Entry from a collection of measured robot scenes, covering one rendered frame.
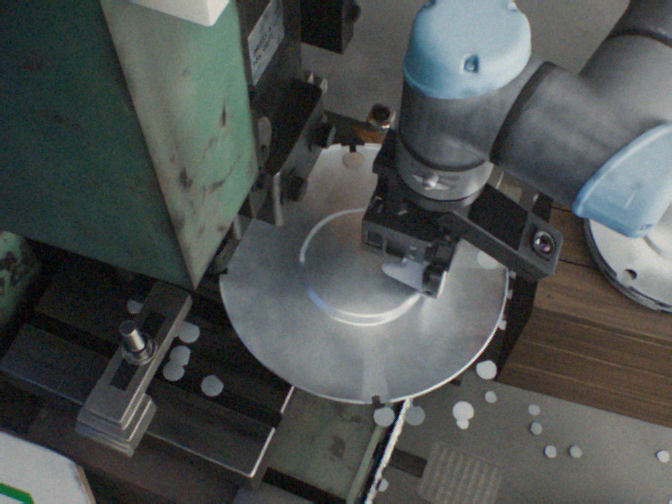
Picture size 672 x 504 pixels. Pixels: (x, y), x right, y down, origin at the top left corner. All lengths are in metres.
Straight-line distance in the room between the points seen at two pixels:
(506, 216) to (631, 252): 0.72
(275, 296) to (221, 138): 0.36
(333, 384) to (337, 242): 0.15
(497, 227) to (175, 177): 0.32
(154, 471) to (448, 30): 0.61
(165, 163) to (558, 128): 0.24
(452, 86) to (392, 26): 1.60
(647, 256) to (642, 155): 0.88
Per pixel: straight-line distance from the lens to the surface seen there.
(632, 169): 0.52
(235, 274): 0.83
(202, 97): 0.44
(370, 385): 0.79
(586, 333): 1.39
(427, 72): 0.52
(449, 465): 1.42
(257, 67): 0.63
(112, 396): 0.84
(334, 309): 0.81
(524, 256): 0.68
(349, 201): 0.87
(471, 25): 0.53
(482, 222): 0.67
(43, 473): 1.11
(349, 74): 2.01
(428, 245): 0.69
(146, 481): 0.95
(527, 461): 1.62
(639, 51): 0.57
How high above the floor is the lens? 1.53
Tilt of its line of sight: 62 degrees down
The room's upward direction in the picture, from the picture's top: straight up
